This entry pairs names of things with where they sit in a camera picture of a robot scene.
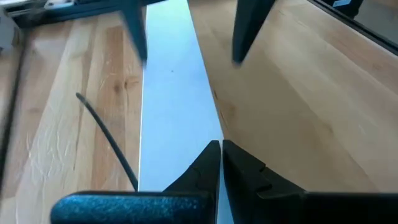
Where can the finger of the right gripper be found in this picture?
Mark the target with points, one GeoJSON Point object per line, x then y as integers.
{"type": "Point", "coordinates": [136, 31]}
{"type": "Point", "coordinates": [248, 28]}

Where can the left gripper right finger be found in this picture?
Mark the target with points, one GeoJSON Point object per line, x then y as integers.
{"type": "Point", "coordinates": [311, 208]}

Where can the white duct cover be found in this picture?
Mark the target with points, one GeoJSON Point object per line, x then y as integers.
{"type": "Point", "coordinates": [177, 109]}

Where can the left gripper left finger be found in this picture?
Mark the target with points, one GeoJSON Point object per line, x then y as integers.
{"type": "Point", "coordinates": [140, 208]}

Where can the grey metal base plate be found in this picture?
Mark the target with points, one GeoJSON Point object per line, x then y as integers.
{"type": "Point", "coordinates": [59, 3]}

